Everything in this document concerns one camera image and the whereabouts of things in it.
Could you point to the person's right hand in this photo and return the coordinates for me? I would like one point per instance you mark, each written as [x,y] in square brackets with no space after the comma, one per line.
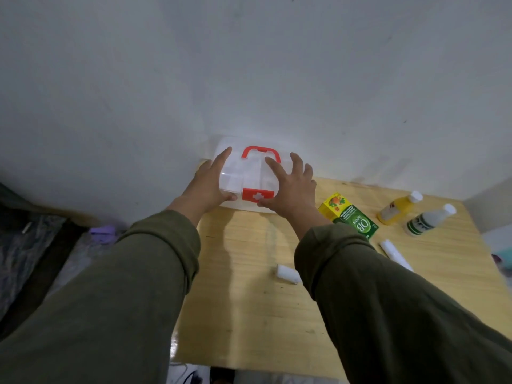
[296,195]

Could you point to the person's left hand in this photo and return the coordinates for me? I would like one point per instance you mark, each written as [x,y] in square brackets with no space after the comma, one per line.
[204,191]

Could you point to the white first aid box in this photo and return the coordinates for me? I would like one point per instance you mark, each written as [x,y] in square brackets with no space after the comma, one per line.
[250,171]

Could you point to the green medicine box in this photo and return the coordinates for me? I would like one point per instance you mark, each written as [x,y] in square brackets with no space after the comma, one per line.
[356,221]

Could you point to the short white bandage roll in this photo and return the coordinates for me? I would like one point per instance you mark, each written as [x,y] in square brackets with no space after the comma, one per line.
[288,273]

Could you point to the yellow liquid bottle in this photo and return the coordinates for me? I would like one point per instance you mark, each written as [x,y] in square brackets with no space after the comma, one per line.
[394,211]

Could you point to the long white bandage roll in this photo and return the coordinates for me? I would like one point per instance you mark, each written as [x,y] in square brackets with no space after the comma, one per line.
[394,253]

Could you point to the white bottle green label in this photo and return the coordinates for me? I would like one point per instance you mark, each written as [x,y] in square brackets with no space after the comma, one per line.
[424,223]

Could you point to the person's right forearm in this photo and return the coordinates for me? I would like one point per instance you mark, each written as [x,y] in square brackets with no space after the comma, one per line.
[400,315]

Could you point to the person's left forearm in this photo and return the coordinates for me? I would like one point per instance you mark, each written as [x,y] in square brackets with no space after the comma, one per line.
[100,307]

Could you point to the person's left black sandal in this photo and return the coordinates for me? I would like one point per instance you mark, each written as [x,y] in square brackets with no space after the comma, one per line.
[222,376]

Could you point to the purple plastic item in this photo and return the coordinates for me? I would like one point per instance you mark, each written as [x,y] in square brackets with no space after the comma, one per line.
[103,234]

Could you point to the wooden table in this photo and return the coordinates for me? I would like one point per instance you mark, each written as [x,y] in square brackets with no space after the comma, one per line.
[248,307]

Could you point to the teal plastic stool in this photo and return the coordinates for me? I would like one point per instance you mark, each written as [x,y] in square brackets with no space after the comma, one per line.
[505,253]

